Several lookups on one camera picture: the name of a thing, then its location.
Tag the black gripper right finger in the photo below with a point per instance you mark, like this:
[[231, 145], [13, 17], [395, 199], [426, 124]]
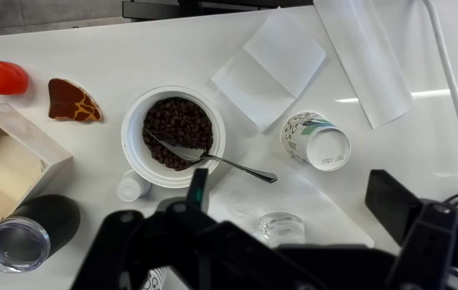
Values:
[[426, 232]]

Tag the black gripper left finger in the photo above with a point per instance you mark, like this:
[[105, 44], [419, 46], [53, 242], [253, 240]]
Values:
[[202, 252]]

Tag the patterned paper cup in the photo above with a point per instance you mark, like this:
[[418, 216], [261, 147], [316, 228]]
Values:
[[315, 141]]

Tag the small white bottle cap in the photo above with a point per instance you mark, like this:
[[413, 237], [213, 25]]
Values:
[[131, 187]]

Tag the metal spoon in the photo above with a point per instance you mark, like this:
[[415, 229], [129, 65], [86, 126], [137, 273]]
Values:
[[197, 155]]

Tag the white bowl of coffee beans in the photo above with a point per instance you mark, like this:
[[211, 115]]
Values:
[[178, 116]]

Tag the black tumbler with clear lid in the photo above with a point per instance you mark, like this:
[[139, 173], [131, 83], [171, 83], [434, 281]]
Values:
[[36, 231]]

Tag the brown giraffe-pattern piece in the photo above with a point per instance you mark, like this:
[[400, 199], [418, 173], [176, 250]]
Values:
[[69, 102]]

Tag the light wooden box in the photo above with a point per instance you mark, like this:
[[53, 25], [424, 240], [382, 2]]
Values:
[[28, 160]]

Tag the folded white paper napkin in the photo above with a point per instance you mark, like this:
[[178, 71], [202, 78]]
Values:
[[271, 70]]

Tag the white paper sheet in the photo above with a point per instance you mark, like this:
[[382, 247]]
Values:
[[365, 54]]

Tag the red plastic object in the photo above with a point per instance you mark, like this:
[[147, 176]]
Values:
[[13, 79]]

